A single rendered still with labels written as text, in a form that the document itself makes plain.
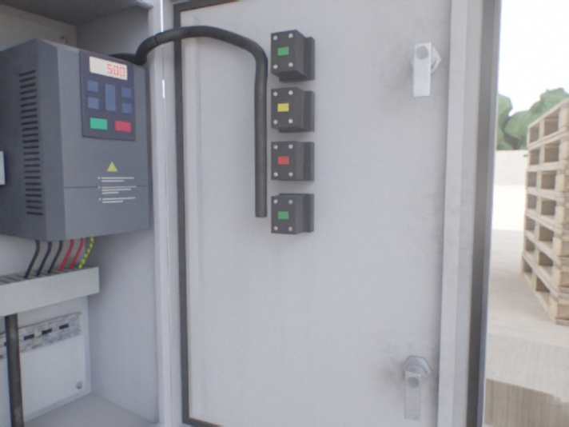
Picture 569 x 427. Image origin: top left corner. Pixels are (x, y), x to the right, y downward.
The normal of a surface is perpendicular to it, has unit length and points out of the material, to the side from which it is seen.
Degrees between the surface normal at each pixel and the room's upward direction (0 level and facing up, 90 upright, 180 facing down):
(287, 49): 90
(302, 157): 90
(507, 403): 90
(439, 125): 90
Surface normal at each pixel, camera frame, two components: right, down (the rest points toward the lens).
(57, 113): -0.39, 0.08
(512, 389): -0.58, 0.07
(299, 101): 0.91, 0.04
